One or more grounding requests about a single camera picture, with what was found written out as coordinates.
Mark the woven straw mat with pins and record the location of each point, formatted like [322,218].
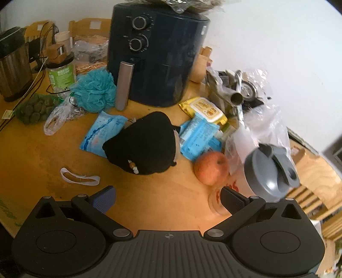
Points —
[90,68]

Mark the crumpled clear plastic bag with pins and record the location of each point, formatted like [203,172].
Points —
[89,50]

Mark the stainless steel electric kettle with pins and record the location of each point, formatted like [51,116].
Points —
[13,72]

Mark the teal bath loofah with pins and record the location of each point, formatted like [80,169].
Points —
[93,91]

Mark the clear shaker bottle grey lid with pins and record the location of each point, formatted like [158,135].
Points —
[264,173]

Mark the metal tube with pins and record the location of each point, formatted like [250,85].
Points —
[235,99]

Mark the black knit hat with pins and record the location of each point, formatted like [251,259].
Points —
[144,144]

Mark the black power adapter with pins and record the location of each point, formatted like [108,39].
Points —
[34,50]

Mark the black tape roll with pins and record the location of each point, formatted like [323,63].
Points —
[249,89]

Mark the yellow wet wipes pack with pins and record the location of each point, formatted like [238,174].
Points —
[205,108]

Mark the small yellow label tag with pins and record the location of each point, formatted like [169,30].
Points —
[7,114]

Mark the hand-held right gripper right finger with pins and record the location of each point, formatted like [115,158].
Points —
[231,200]

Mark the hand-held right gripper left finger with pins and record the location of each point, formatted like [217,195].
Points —
[103,201]

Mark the clear bag of snacks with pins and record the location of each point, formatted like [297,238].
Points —
[53,120]

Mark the wooden slatted chair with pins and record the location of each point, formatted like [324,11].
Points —
[315,173]

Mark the white cup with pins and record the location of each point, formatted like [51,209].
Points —
[62,40]

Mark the dark blue air fryer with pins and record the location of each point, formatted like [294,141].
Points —
[160,66]

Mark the blue wet wipes pack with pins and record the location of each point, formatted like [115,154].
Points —
[98,133]

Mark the green label jar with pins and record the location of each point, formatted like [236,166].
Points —
[61,77]

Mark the white elastic band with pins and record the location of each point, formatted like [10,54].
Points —
[63,173]

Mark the red apple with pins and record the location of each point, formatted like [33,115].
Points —
[211,168]

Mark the light blue tissue pack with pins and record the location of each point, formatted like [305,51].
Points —
[197,139]

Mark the green net bag of balls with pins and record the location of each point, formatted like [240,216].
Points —
[34,111]

